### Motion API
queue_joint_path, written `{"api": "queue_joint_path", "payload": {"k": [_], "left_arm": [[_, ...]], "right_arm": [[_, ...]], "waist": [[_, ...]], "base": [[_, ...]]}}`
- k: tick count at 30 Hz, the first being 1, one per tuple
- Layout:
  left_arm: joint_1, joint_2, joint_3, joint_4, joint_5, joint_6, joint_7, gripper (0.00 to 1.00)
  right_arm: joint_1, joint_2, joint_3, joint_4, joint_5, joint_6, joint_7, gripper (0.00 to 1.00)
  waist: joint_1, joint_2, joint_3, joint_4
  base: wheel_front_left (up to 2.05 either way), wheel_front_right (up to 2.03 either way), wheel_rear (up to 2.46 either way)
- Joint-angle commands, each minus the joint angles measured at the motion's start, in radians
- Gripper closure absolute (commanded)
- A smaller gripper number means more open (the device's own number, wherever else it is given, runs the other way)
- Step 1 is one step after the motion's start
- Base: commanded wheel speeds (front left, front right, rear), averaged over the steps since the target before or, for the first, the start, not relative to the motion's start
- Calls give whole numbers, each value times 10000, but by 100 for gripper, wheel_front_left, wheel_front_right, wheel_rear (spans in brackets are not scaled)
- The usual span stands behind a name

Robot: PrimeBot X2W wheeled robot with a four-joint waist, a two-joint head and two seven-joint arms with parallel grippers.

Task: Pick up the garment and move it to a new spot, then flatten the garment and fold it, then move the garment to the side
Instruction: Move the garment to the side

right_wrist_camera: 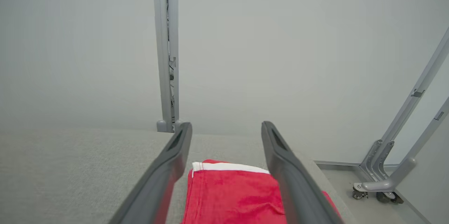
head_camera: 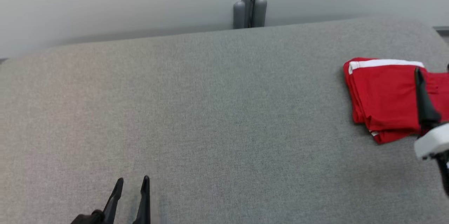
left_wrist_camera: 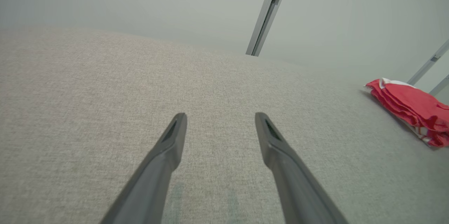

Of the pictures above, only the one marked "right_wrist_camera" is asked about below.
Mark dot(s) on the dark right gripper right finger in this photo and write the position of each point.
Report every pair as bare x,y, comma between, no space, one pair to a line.
298,196

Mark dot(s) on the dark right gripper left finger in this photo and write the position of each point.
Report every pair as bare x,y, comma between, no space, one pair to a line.
158,189

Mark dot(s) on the red shorts with white stripe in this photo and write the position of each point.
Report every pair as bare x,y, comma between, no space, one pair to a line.
231,196

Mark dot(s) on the small black caster wheel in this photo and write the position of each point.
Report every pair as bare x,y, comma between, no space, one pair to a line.
386,197
359,193

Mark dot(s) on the grey tubular partition leg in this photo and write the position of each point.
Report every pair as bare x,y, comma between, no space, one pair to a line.
403,168

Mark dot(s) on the grey rounded post foot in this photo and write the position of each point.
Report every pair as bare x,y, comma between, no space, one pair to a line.
178,126
161,126

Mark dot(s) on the grey metal partition post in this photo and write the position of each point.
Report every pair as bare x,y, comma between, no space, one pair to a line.
163,41

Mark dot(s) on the grey slanted partition frame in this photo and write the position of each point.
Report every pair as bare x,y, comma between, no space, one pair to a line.
414,101

